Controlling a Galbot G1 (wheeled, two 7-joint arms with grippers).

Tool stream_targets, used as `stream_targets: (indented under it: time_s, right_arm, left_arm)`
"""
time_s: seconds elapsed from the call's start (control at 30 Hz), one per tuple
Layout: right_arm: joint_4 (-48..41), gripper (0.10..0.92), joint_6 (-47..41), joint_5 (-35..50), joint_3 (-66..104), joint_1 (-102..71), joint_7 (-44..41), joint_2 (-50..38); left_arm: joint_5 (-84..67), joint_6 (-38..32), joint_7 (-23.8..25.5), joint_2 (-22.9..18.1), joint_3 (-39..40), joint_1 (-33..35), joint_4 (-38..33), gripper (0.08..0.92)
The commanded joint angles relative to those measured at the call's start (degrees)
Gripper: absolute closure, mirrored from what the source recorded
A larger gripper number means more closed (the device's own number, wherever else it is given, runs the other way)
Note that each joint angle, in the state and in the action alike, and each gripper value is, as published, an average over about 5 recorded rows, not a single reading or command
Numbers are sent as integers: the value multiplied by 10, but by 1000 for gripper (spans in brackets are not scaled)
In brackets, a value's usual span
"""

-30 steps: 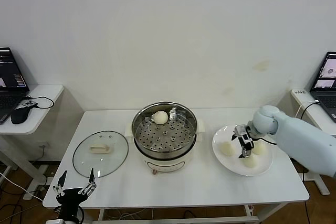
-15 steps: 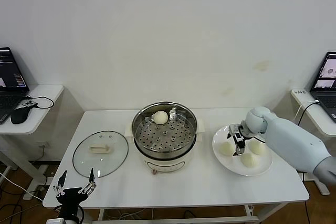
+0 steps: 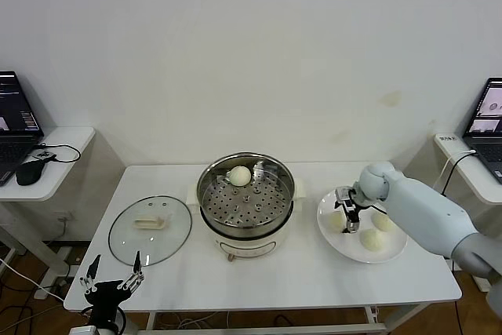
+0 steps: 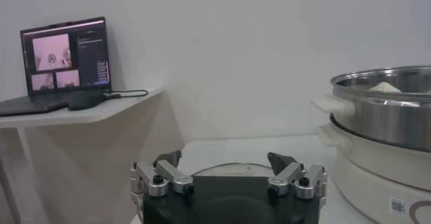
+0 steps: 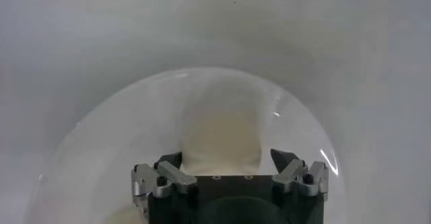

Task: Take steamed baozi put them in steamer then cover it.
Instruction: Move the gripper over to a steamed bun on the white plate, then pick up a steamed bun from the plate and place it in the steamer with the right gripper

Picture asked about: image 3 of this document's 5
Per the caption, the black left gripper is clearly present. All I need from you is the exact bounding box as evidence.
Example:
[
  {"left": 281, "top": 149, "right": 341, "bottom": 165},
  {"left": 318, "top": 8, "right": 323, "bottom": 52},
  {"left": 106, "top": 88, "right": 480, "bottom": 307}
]
[{"left": 79, "top": 250, "right": 147, "bottom": 322}]

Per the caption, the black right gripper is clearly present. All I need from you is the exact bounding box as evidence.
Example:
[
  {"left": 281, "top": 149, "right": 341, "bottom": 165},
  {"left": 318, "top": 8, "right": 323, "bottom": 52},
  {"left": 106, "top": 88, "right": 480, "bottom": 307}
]
[{"left": 333, "top": 188, "right": 369, "bottom": 235}]

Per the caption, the white steamed baozi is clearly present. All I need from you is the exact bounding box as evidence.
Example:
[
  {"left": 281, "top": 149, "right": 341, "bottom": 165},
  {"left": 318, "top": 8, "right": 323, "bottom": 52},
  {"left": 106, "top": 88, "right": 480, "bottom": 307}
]
[
  {"left": 359, "top": 228, "right": 384, "bottom": 252},
  {"left": 371, "top": 213, "right": 396, "bottom": 233},
  {"left": 228, "top": 166, "right": 252, "bottom": 187},
  {"left": 328, "top": 211, "right": 347, "bottom": 230}
]

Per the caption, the glass lid with cream handle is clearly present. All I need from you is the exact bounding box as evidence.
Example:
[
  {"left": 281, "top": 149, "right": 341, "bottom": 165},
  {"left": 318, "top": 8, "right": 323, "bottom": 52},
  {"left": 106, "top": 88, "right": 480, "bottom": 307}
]
[{"left": 108, "top": 195, "right": 194, "bottom": 266}]

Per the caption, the stainless steel steamer basket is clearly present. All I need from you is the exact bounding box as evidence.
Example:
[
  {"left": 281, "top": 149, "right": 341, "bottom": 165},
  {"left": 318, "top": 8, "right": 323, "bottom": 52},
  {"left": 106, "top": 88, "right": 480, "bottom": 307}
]
[{"left": 196, "top": 152, "right": 296, "bottom": 234}]

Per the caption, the white round plate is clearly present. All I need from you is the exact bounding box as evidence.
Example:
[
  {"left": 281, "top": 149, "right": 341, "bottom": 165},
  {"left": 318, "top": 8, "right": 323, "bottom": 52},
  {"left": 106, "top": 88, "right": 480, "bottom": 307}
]
[{"left": 316, "top": 187, "right": 409, "bottom": 264}]

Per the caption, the white floor power strip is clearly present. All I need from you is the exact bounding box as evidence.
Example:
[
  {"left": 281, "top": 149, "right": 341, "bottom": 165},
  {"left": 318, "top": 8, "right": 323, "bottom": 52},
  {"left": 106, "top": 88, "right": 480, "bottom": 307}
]
[{"left": 34, "top": 284, "right": 66, "bottom": 300}]

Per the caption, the white electric cooker base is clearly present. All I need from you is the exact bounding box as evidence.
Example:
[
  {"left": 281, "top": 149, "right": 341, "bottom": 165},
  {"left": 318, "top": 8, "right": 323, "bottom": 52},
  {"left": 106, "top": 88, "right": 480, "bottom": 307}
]
[{"left": 186, "top": 177, "right": 308, "bottom": 264}]

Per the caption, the black computer mouse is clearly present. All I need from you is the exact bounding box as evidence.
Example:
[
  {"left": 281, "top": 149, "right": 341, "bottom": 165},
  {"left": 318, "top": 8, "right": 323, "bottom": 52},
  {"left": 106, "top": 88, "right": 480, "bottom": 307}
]
[{"left": 15, "top": 160, "right": 48, "bottom": 186}]

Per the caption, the white side table with label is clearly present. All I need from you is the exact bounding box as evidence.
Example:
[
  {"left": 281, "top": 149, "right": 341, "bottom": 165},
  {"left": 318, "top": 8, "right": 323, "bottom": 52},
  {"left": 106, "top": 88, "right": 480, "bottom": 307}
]
[{"left": 433, "top": 133, "right": 502, "bottom": 293}]

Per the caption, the small black usb hub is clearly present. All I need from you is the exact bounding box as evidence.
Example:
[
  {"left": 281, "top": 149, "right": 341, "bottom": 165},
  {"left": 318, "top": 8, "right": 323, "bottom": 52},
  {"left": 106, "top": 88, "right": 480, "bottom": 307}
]
[{"left": 31, "top": 149, "right": 58, "bottom": 163}]

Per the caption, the white side table with mouse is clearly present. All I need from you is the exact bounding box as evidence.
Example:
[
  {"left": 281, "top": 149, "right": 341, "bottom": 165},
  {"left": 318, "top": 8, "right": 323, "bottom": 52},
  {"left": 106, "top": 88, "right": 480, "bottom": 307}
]
[{"left": 0, "top": 126, "right": 97, "bottom": 285}]

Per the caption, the black laptop with dark screen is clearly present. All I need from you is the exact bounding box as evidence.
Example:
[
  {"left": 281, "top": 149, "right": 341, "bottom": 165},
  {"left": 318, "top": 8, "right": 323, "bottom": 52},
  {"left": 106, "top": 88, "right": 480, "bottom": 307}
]
[{"left": 0, "top": 71, "right": 45, "bottom": 188}]

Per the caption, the white floor cable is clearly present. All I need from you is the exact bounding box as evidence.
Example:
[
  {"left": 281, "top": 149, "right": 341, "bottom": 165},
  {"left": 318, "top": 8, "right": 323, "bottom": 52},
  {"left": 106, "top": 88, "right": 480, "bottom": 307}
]
[{"left": 0, "top": 257, "right": 54, "bottom": 293}]

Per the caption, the white main table frame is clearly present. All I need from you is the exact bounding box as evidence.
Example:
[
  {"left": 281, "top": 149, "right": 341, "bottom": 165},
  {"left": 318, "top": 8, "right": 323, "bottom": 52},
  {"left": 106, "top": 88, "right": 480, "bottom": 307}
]
[{"left": 147, "top": 303, "right": 432, "bottom": 335}]

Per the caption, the black hub cable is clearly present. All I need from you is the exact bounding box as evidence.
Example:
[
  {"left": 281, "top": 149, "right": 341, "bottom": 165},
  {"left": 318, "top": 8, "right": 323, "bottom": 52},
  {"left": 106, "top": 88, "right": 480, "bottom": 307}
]
[{"left": 38, "top": 142, "right": 82, "bottom": 164}]

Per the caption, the black cable with adapter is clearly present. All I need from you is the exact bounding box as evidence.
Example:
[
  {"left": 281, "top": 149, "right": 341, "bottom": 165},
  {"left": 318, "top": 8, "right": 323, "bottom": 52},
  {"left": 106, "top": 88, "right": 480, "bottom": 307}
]
[{"left": 445, "top": 152, "right": 478, "bottom": 197}]

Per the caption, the white laptop cable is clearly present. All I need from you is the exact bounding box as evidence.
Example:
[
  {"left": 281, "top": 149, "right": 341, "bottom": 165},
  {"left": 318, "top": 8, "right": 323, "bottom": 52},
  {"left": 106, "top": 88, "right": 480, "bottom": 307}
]
[{"left": 431, "top": 149, "right": 478, "bottom": 195}]

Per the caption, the grey laptop with camera views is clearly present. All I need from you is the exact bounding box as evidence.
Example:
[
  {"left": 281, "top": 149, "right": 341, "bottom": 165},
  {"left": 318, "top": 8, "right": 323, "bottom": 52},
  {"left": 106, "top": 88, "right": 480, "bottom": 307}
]
[{"left": 462, "top": 77, "right": 502, "bottom": 186}]

